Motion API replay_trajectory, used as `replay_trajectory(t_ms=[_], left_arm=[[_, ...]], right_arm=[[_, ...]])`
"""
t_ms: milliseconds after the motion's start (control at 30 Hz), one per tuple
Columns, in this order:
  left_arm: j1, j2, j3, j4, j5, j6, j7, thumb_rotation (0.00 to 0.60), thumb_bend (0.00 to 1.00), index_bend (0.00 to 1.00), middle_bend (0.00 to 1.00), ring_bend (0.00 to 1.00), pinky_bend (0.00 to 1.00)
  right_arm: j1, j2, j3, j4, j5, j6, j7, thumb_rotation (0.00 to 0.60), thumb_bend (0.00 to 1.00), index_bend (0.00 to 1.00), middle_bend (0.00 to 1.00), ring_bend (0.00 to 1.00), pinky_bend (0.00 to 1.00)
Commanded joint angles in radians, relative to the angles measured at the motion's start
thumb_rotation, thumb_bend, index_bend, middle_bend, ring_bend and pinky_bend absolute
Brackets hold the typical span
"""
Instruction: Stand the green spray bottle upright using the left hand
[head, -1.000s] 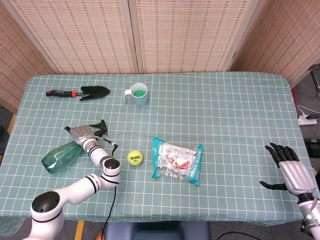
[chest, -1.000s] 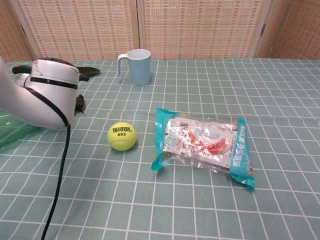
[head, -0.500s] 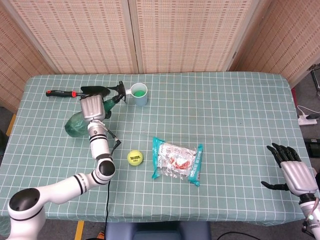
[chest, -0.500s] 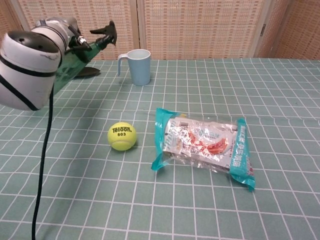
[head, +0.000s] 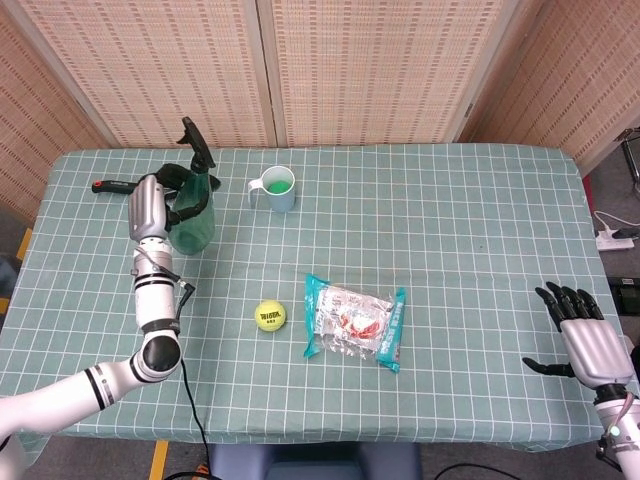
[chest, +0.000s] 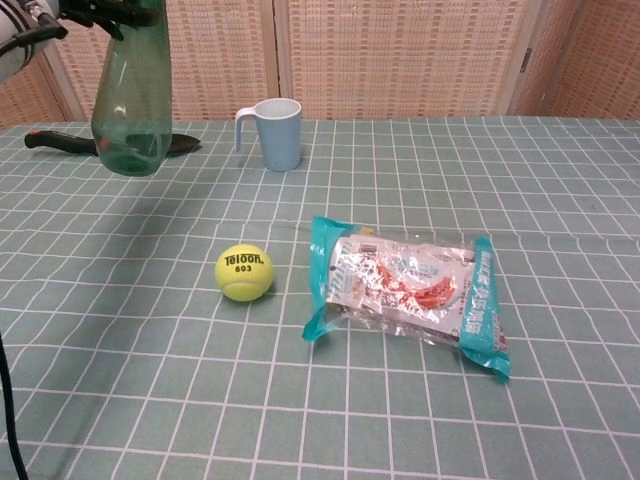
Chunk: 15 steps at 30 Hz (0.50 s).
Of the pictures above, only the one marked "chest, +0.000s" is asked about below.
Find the black garden trowel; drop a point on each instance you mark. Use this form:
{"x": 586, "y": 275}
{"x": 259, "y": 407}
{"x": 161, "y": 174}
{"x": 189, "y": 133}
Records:
{"x": 70, "y": 142}

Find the bamboo folding screen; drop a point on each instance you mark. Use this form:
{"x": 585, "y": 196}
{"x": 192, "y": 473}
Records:
{"x": 350, "y": 57}

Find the teal snack package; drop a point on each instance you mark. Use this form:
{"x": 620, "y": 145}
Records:
{"x": 405, "y": 292}

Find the yellow tennis ball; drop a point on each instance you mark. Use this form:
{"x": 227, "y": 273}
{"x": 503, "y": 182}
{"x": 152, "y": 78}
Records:
{"x": 244, "y": 272}

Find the green checkered tablecloth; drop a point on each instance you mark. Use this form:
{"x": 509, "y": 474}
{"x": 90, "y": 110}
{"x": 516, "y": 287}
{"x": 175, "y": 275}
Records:
{"x": 320, "y": 300}

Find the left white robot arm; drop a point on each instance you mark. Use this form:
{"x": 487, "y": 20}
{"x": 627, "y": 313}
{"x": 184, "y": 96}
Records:
{"x": 22, "y": 40}

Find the light blue mug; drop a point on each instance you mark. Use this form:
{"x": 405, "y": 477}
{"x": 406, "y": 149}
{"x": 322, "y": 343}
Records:
{"x": 276, "y": 134}

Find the green transparent spray bottle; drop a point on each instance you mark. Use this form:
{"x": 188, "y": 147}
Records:
{"x": 134, "y": 95}

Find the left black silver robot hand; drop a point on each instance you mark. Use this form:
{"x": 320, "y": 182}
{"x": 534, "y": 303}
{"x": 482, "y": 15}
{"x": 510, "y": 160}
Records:
{"x": 107, "y": 15}

